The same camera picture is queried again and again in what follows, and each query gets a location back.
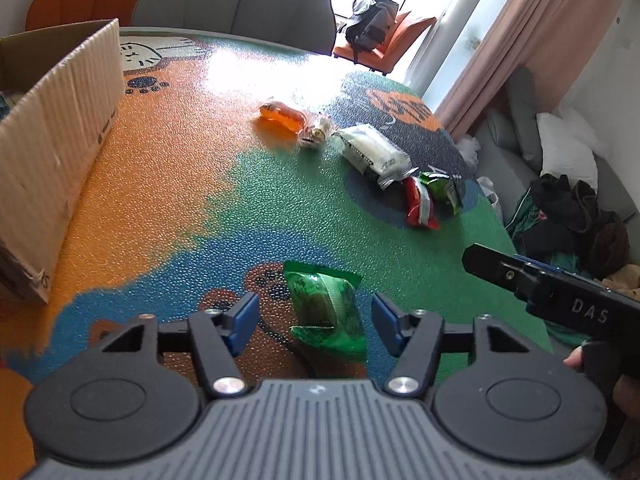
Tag grey black backpack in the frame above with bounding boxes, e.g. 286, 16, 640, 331
345, 0, 400, 64

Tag person's right hand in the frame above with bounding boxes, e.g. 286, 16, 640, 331
563, 346, 640, 424

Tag small beige snack packet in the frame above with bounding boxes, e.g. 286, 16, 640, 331
297, 116, 333, 151

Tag green clear snack packet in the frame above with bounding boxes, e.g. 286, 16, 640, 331
282, 260, 369, 362

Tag pink curtain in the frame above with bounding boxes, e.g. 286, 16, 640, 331
437, 0, 640, 132

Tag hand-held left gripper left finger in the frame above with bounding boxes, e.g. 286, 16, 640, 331
89, 291, 261, 402

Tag grey upholstered chair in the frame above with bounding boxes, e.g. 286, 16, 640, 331
130, 0, 337, 57

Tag crumpled white plastic bags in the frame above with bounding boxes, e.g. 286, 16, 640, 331
456, 134, 504, 222

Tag large white snack packet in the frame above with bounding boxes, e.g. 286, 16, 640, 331
331, 124, 413, 191

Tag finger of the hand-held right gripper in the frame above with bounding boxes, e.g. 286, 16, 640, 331
461, 243, 534, 302
514, 254, 609, 289

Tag dark green bag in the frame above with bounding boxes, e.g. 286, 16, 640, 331
504, 184, 593, 347

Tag grey sofa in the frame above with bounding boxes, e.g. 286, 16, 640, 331
474, 65, 640, 306

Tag orange jelly packet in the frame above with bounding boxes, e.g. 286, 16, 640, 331
259, 100, 307, 134

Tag cardboard box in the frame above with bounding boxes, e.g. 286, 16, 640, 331
0, 19, 124, 307

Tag black clothes pile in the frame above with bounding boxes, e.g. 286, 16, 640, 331
517, 174, 632, 282

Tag white pillow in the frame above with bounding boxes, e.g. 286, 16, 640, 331
536, 104, 609, 192

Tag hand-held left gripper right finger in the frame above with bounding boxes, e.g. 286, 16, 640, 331
370, 291, 545, 402

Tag red snack packet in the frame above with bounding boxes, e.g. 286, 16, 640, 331
403, 177, 442, 231

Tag small green snack packet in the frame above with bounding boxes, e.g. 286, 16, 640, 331
418, 171, 465, 217

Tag grey sofa cushion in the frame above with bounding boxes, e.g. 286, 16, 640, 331
501, 65, 545, 173

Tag orange chair with black legs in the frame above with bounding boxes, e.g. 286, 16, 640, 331
332, 10, 437, 75

